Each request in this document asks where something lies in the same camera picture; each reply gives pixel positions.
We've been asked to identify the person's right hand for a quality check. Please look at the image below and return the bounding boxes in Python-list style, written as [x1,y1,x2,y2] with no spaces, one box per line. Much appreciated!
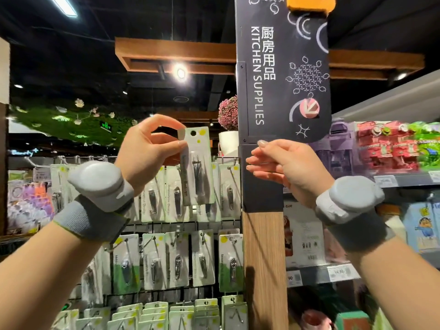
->
[245,138,336,209]

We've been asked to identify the white carded nail clipper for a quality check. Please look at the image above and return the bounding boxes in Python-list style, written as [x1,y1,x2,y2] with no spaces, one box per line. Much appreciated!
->
[180,127,214,205]

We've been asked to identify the pink flowers in white pot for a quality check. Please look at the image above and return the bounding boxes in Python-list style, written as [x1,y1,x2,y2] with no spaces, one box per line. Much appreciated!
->
[218,96,240,157]

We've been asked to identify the dark hanging aisle sign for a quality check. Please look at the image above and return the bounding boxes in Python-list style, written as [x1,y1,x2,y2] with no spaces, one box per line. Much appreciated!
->
[235,0,332,143]

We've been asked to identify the row of pink red packs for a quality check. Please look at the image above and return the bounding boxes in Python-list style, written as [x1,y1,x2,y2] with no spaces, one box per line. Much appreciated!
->
[356,120,440,172]

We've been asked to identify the pink mugs on shelf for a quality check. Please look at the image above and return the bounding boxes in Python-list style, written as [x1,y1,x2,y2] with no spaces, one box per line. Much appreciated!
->
[302,309,331,330]

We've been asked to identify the orange sign tag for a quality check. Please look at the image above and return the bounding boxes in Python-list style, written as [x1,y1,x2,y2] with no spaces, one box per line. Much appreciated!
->
[286,0,337,17]

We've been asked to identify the green hanging ceiling decor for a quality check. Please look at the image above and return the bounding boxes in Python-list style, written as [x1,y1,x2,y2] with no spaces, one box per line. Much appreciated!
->
[10,99,138,149]

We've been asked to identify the round ceiling lamp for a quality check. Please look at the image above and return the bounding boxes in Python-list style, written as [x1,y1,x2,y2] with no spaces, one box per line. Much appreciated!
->
[170,61,191,84]

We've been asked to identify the grey kitchenware shelf unit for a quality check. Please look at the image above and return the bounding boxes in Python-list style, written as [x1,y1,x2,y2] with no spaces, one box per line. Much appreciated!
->
[283,68,440,330]

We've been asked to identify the person's left hand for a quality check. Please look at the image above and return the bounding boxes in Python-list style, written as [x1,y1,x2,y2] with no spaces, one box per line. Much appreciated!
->
[115,115,188,197]

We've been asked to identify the wooden pillar panel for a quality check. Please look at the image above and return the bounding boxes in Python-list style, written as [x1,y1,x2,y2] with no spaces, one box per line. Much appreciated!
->
[0,38,11,234]

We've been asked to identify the rows of hung nail clipper packs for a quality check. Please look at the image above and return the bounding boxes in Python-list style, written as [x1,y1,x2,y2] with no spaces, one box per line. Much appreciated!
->
[49,160,245,330]

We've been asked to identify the wooden post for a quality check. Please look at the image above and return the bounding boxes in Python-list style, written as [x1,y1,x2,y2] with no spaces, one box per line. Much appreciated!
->
[241,143,290,330]

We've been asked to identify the blue cartoon box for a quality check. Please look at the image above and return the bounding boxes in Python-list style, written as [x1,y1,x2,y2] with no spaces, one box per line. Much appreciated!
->
[404,201,440,253]

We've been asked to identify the person's right forearm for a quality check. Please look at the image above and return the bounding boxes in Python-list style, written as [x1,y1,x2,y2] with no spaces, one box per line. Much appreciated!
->
[354,237,440,330]

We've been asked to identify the grey wrist tracker band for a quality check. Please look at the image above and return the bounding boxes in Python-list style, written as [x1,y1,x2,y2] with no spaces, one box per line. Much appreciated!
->
[315,175,397,253]
[53,160,136,243]

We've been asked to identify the purple boxed appliance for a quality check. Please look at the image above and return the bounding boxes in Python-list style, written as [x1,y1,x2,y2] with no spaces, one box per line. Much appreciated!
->
[309,120,358,177]

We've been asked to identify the cream white jug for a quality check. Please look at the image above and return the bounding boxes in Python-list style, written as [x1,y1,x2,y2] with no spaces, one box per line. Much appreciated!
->
[377,204,408,241]

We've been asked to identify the large white product box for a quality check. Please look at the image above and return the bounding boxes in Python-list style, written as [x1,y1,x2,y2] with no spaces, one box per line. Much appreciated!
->
[284,200,327,267]

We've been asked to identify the row of pastel laundry bottles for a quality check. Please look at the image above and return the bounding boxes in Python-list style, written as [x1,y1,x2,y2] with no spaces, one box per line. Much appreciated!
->
[7,182,52,234]

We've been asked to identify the wooden ceiling frame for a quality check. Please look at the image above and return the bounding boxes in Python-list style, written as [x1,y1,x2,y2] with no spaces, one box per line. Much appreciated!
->
[115,38,426,81]

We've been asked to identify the teal orange box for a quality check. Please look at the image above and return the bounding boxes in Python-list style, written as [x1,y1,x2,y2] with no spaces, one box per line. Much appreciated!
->
[335,310,372,330]

